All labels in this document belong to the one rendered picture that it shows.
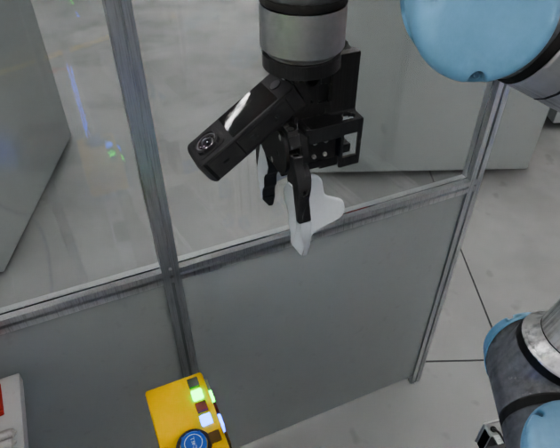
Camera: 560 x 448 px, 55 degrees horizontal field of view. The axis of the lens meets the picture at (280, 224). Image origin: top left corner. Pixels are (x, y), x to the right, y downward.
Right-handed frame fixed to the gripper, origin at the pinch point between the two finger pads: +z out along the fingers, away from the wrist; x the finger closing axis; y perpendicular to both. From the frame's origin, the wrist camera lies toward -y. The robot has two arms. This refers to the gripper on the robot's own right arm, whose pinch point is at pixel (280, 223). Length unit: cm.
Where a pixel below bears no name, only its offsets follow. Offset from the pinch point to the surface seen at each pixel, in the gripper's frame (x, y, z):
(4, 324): 45, -43, 49
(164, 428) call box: 4.7, -18.1, 40.8
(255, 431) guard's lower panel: 46, 11, 136
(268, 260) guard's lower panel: 46, 17, 55
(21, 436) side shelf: 26, -44, 62
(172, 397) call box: 9.4, -15.5, 40.8
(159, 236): 45, -8, 37
